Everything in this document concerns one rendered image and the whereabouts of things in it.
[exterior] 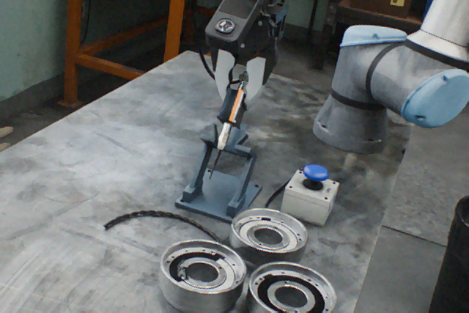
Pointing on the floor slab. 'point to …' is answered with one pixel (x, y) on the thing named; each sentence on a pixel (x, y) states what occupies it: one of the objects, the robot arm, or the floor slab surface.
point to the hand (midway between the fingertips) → (235, 101)
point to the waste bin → (454, 266)
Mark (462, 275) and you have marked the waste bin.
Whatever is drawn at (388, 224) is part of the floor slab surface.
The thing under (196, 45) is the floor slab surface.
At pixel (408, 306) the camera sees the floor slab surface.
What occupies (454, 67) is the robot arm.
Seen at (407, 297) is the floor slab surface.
